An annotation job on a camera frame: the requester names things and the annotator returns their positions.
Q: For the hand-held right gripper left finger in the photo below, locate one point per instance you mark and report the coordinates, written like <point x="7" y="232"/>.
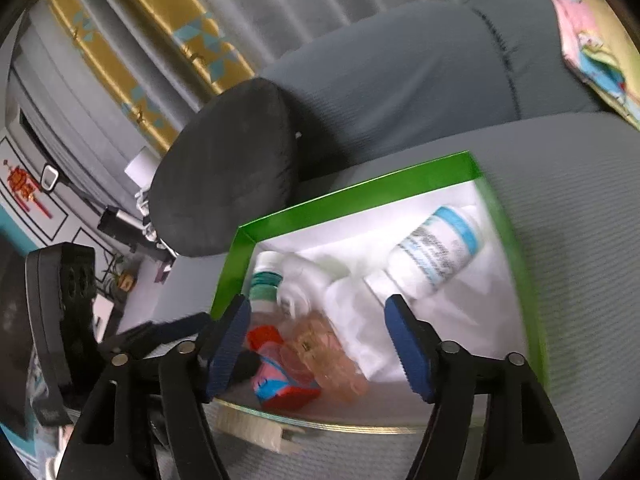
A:
<point x="230" y="350"/>

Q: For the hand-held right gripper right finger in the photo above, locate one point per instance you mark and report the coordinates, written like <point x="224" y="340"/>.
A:
<point x="407" y="350"/>

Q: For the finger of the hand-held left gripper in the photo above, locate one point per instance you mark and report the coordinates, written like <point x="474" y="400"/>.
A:
<point x="247" y="366"/>
<point x="165" y="330"/>

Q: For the pink orange carton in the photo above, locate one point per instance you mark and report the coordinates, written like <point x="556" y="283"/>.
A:
<point x="280" y="390"/>

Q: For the plain white pill bottle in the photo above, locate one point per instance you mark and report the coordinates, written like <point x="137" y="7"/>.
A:
<point x="350" y="310"/>

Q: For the white bottle green label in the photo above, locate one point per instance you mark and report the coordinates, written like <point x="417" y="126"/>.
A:
<point x="264" y="280"/>

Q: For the pink transparent hair clip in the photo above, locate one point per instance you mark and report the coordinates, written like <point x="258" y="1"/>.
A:
<point x="325" y="355"/>

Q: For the small white bottle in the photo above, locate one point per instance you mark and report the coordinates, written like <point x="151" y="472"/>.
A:
<point x="300" y="280"/>

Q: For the white bottle blue label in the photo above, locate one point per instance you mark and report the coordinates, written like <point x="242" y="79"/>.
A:
<point x="435" y="250"/>

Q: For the green cardboard box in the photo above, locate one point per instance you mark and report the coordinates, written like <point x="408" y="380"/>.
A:
<point x="350" y="204"/>

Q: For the beige hair claw clip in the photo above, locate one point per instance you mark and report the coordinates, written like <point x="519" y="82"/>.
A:
<point x="255" y="427"/>

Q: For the potted plant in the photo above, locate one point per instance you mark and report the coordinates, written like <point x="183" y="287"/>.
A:
<point x="117" y="275"/>

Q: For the black folding stand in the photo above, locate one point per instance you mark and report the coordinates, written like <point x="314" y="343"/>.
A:
<point x="120" y="220"/>

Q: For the pile of clothes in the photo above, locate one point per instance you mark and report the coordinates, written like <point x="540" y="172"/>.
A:
<point x="145" y="210"/>

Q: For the white paper sheet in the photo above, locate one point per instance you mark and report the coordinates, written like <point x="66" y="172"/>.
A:
<point x="142" y="165"/>

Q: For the black cushion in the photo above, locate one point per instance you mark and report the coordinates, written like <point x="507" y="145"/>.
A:
<point x="220" y="170"/>

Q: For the yellow patterned curtain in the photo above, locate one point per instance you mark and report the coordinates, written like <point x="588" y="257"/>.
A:
<point x="150" y="10"/>

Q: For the colourful printed cloth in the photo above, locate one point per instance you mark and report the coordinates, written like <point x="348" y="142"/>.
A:
<point x="590" y="40"/>

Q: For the red wall ornament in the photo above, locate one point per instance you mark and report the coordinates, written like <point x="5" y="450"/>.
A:
<point x="20" y="180"/>

